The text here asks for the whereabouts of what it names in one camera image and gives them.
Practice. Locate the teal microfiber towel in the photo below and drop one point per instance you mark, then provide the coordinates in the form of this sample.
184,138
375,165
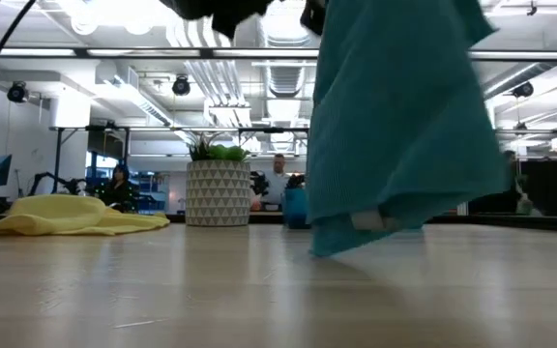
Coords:
394,121

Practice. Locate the yellow microfiber towel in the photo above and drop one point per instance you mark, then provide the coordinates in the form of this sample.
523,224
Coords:
66,215

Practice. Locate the black background robot arm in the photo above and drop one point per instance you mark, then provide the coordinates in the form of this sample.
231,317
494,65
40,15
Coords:
259,183
41,176

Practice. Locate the blue plastic bin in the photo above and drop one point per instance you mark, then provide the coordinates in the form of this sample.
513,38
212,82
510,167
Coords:
295,208

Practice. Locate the succulent in triangle-patterned pot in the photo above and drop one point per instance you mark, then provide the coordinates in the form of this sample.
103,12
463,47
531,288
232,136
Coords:
218,193

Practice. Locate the black partition curtain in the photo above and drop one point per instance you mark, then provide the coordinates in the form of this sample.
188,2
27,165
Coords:
554,186

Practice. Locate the blue screen monitor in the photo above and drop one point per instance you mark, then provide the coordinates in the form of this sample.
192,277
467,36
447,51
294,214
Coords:
0,170

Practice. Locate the silver ventilation duct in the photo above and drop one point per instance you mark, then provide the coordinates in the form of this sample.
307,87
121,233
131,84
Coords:
285,79

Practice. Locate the black overhead frame beam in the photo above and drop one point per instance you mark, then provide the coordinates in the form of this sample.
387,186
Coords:
162,52

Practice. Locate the black metal table frame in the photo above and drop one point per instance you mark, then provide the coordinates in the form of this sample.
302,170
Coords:
269,218

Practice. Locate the black background rig frame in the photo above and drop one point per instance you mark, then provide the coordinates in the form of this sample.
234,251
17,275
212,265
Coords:
58,159

